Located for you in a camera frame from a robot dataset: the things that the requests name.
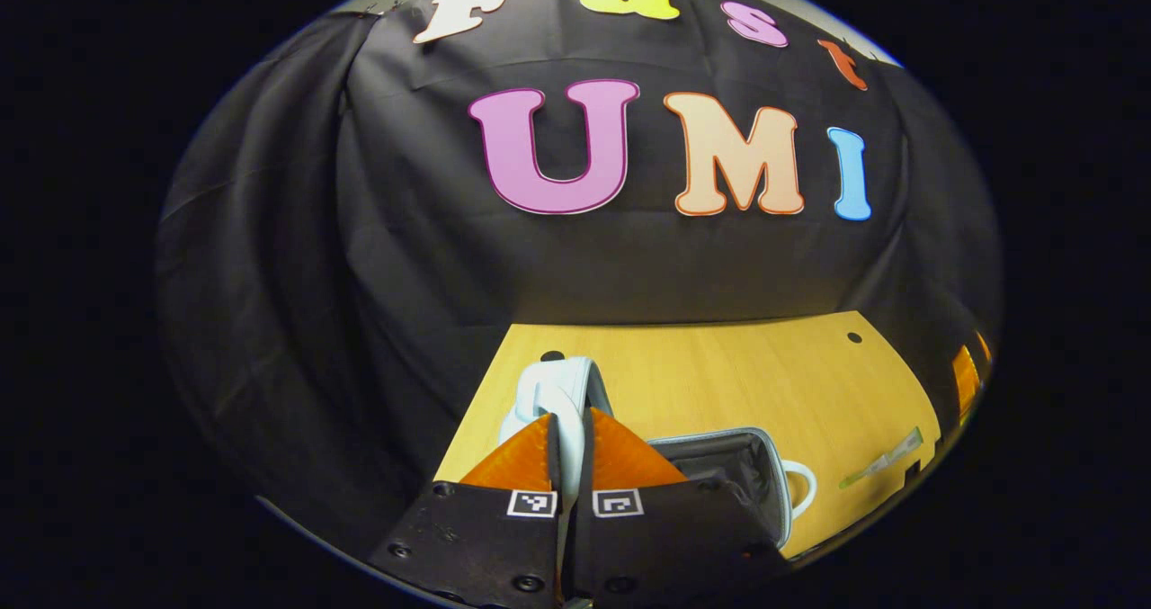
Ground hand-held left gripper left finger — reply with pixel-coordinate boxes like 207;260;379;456
367;413;566;609

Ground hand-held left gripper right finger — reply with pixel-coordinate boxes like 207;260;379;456
568;406;797;605

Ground white green skin care tube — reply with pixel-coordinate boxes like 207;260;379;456
839;426;925;490

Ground light blue suitcase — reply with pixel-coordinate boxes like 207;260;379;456
497;355;819;558

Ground black backdrop cloth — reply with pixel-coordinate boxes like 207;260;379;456
153;0;1004;556

